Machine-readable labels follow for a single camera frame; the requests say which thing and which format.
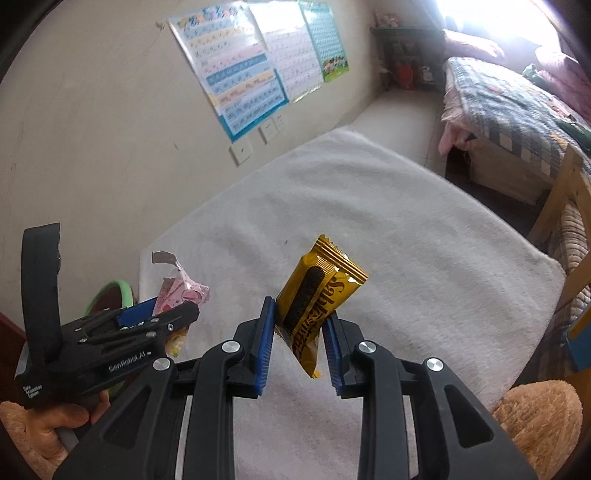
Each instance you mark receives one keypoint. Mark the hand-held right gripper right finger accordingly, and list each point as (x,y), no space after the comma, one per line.
(332,355)

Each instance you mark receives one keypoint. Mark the blue alphabet wall poster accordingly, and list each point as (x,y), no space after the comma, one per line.
(231,69)

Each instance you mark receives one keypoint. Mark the pink bed sheet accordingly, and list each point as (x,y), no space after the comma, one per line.
(455,120)

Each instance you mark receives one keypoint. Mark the dark side table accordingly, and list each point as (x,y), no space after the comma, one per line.
(406,41)

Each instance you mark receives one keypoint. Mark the blue box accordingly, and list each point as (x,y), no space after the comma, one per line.
(579,339)

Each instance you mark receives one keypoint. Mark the window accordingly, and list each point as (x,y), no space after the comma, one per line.
(494,23)

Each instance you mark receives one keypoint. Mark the white chart wall poster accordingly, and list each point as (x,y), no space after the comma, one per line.
(288,46)

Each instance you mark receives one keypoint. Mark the yellow snack wrapper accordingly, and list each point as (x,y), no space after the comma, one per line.
(318,286)

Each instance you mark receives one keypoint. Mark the folded pink quilt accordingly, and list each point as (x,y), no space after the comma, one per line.
(565,78)

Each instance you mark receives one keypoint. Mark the person's tan plush clothing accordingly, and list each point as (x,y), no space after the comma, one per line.
(540,415)

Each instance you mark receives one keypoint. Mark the pink and white wrapper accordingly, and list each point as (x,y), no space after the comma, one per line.
(184,290)

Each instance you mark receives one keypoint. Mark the green plush toy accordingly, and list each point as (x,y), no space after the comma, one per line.
(531,70)

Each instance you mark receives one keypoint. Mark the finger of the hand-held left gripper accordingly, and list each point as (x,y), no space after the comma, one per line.
(137,313)
(178,316)

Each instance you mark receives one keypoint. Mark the plaid printed blanket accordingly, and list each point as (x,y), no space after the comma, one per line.
(503,106)

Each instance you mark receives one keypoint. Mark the pink pillow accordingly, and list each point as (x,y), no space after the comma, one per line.
(473,44)

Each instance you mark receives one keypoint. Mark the dark green cloth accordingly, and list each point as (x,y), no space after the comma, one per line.
(575,129)

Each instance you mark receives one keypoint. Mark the white fleece table cloth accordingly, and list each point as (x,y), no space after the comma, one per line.
(369,207)

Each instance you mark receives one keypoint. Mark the red bin with green rim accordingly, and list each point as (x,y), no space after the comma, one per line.
(115,288)

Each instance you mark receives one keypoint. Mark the striped quilted cushion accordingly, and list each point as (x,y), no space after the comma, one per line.
(570,240)

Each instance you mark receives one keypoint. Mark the green chart wall poster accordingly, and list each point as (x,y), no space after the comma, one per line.
(325,37)

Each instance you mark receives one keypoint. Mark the person's left hand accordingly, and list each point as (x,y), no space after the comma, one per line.
(60,417)

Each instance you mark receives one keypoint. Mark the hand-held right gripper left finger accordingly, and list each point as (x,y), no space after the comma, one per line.
(265,346)

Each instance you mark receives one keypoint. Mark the person's left forearm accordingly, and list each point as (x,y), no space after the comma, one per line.
(18,429)

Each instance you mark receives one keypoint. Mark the white wall socket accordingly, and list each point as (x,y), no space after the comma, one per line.
(241,151)
(268,134)
(279,122)

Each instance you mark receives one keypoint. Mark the wooden frame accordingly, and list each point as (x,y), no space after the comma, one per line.
(561,194)

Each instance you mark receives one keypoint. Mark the red bucket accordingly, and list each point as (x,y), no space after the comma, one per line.
(405,74)

